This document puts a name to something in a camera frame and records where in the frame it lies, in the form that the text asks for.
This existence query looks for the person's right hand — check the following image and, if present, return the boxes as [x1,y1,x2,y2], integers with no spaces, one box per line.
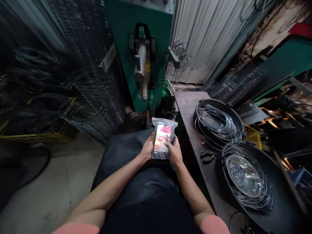
[164,135,184,167]

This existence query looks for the person's left hand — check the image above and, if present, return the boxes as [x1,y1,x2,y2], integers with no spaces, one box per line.
[138,131,157,162]

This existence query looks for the smartphone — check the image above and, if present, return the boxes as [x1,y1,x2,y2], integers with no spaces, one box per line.
[150,117,178,164]

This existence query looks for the dark metal workbench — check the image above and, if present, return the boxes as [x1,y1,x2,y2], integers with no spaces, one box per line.
[173,91,247,234]

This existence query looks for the person's legs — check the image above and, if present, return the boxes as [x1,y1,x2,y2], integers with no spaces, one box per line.
[90,128,215,234]

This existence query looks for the small black round pan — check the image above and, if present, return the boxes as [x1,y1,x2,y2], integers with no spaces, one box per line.
[194,98,245,142]

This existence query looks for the stainless steel bowl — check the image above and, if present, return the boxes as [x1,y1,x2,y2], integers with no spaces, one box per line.
[226,154,265,198]

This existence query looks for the yellow mesh basket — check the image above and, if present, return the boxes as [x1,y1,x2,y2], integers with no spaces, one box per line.
[242,123,263,150]

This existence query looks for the green welding machine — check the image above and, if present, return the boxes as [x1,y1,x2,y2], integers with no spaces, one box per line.
[98,0,175,127]

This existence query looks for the yellow plastic crate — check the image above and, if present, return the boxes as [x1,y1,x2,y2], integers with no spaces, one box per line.
[0,97,79,145]

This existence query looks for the large black round pan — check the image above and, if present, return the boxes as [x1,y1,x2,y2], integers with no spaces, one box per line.
[215,142,308,234]

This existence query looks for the black handled pliers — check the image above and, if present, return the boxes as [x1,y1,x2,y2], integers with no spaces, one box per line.
[200,149,218,163]

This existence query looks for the pile of wire rings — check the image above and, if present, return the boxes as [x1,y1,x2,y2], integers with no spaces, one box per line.
[194,104,242,150]

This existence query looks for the stack of wire mesh cylinders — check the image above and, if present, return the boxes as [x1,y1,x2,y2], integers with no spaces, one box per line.
[47,0,127,144]

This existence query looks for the heap of wire rings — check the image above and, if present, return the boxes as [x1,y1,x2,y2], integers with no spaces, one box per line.
[221,143,274,215]

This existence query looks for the row of wire ring coils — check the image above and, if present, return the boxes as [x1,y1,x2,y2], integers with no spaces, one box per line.
[200,62,267,107]

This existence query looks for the bundle of bent wire hooks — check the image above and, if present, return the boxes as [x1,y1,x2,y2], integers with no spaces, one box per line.
[164,37,192,82]

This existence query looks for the black hose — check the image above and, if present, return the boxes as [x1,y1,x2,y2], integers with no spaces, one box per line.
[14,145,52,189]

